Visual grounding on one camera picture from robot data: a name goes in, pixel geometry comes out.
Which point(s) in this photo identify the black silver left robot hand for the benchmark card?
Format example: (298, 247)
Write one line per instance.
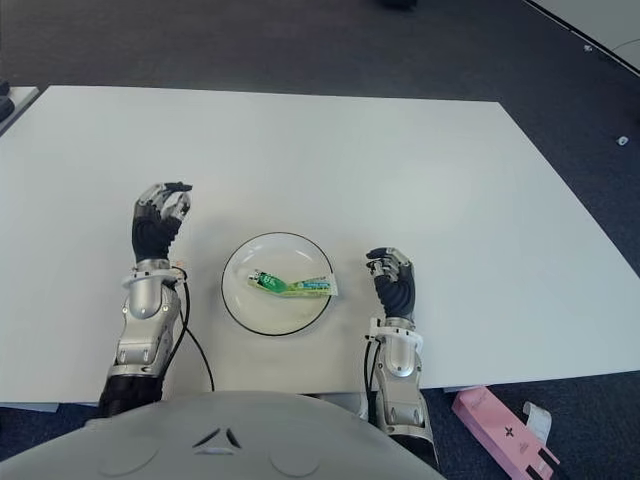
(152, 230)

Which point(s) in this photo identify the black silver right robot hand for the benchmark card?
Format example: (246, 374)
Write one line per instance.
(397, 292)

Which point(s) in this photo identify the green white toothpaste tube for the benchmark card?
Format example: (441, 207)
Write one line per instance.
(275, 286)

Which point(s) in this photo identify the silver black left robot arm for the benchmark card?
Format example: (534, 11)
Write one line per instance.
(142, 325)

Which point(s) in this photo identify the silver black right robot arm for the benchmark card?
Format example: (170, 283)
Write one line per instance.
(400, 390)

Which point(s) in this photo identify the white plate with black rim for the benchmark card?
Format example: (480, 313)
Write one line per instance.
(260, 310)

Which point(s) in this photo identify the pink cardboard box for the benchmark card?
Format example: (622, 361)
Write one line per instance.
(500, 425)

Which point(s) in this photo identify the white side table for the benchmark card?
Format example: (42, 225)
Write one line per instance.
(25, 100)

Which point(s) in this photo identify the white paper slip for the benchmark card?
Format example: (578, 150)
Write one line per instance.
(539, 422)

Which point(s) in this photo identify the grey robot torso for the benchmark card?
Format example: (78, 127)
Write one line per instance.
(200, 440)

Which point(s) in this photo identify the white distant table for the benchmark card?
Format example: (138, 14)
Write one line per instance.
(600, 25)

